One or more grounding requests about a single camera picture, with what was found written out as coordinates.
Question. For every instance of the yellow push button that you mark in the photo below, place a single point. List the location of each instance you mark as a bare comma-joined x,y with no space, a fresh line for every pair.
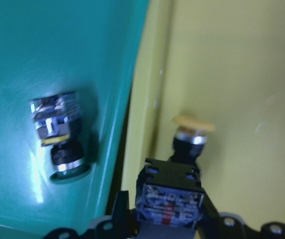
189,138
169,193

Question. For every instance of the green tray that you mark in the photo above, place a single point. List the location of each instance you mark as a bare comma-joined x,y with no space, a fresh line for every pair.
66,71

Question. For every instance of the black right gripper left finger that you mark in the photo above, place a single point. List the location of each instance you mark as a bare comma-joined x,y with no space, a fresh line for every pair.
120,225

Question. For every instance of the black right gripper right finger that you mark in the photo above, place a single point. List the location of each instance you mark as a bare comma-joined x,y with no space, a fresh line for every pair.
214,226

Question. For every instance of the yellow tray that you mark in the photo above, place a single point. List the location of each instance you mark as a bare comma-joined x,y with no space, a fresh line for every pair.
221,61

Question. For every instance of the green push button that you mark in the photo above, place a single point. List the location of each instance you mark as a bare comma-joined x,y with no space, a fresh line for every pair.
58,122

